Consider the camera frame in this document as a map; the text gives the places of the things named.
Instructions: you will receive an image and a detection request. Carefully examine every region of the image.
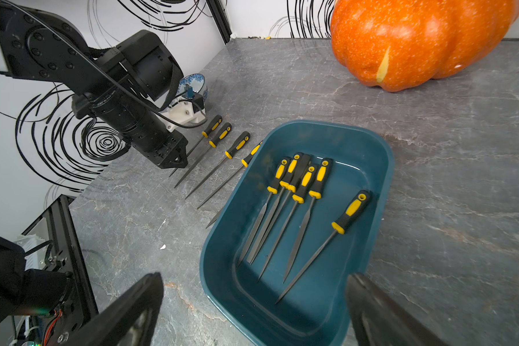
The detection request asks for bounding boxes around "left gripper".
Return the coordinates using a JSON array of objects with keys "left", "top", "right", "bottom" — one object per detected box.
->
[{"left": 131, "top": 125, "right": 188, "bottom": 169}]

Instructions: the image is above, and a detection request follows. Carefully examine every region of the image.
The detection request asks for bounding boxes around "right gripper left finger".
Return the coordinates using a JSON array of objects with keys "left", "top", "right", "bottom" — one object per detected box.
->
[{"left": 66, "top": 272, "right": 164, "bottom": 345}]

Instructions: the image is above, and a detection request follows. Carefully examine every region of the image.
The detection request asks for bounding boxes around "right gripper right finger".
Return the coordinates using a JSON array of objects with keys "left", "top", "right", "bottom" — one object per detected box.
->
[{"left": 345, "top": 272, "right": 445, "bottom": 345}]

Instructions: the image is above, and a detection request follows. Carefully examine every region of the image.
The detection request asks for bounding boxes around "file tool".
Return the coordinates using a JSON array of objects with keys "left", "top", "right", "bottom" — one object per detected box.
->
[
  {"left": 168, "top": 114, "right": 223, "bottom": 178},
  {"left": 206, "top": 208, "right": 223, "bottom": 229},
  {"left": 185, "top": 131, "right": 251, "bottom": 199},
  {"left": 257, "top": 164, "right": 319, "bottom": 281},
  {"left": 249, "top": 153, "right": 312, "bottom": 263},
  {"left": 236, "top": 157, "right": 291, "bottom": 267},
  {"left": 283, "top": 158, "right": 334, "bottom": 281},
  {"left": 247, "top": 152, "right": 309, "bottom": 264},
  {"left": 197, "top": 141, "right": 263, "bottom": 209},
  {"left": 174, "top": 123, "right": 233, "bottom": 188}
]

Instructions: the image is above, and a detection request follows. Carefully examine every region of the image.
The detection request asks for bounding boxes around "teal storage box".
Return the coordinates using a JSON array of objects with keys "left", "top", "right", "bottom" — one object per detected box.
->
[{"left": 200, "top": 121, "right": 394, "bottom": 345}]

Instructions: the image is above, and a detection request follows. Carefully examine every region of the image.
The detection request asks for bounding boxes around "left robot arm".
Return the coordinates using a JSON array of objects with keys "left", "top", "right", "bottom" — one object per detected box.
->
[{"left": 0, "top": 1, "right": 187, "bottom": 169}]

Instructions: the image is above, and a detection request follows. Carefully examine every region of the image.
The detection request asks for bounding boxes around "blue white patterned bowl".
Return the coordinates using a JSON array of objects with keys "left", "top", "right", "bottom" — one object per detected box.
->
[{"left": 176, "top": 73, "right": 208, "bottom": 100}]

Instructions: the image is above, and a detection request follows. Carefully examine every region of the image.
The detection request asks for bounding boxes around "orange pumpkin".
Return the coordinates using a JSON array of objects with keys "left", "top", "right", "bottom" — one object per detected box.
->
[{"left": 330, "top": 0, "right": 519, "bottom": 92}]

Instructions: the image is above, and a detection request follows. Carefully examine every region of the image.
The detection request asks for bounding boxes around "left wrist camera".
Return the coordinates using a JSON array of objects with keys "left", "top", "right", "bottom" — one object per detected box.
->
[{"left": 160, "top": 94, "right": 206, "bottom": 133}]

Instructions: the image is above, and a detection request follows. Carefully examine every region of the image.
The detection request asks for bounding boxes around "grey slotted cable duct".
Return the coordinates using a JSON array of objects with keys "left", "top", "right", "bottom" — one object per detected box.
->
[{"left": 12, "top": 233, "right": 46, "bottom": 271}]

